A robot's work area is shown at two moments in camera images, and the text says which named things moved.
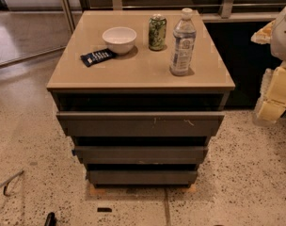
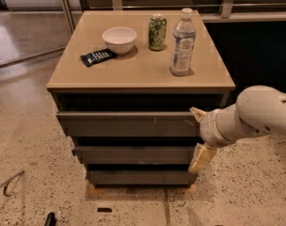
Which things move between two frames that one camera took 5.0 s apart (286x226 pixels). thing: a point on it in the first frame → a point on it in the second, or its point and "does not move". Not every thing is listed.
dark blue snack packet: x=97 y=56 does not move
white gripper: x=284 y=35 → x=208 y=130
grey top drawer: x=141 y=123 does not move
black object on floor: x=51 y=219 does not move
